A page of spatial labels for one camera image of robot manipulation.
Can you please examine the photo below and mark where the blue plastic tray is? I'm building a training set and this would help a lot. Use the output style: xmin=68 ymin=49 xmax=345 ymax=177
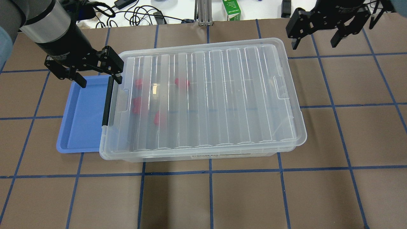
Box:
xmin=56 ymin=75 xmax=109 ymax=154

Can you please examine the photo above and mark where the black box latch handle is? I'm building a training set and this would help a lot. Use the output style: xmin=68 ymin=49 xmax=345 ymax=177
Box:
xmin=102 ymin=76 xmax=114 ymax=126

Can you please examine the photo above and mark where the clear plastic box lid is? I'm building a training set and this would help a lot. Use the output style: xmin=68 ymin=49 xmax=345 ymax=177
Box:
xmin=99 ymin=38 xmax=307 ymax=160

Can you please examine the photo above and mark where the red block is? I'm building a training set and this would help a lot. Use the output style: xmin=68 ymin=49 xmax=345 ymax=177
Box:
xmin=174 ymin=77 xmax=190 ymax=90
xmin=131 ymin=97 xmax=142 ymax=115
xmin=154 ymin=111 xmax=160 ymax=126
xmin=134 ymin=79 xmax=143 ymax=90

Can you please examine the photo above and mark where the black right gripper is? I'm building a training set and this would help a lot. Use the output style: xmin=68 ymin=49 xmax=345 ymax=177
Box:
xmin=286 ymin=0 xmax=371 ymax=50

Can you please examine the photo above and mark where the clear plastic storage box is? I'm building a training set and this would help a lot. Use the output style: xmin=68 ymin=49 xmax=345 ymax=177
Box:
xmin=117 ymin=147 xmax=296 ymax=163

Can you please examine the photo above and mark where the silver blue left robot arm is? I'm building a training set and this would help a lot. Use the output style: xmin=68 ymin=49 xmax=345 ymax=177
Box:
xmin=0 ymin=0 xmax=124 ymax=88

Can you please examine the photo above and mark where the aluminium frame post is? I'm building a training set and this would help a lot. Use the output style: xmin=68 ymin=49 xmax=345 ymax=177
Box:
xmin=195 ymin=0 xmax=213 ymax=26

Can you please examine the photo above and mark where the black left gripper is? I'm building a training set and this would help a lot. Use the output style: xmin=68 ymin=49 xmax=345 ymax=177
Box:
xmin=44 ymin=38 xmax=124 ymax=88

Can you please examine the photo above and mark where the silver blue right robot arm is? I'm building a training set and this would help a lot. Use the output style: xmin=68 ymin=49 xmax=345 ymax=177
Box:
xmin=286 ymin=0 xmax=407 ymax=50

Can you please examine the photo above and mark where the green white carton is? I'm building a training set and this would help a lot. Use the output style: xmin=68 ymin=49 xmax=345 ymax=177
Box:
xmin=222 ymin=0 xmax=242 ymax=21

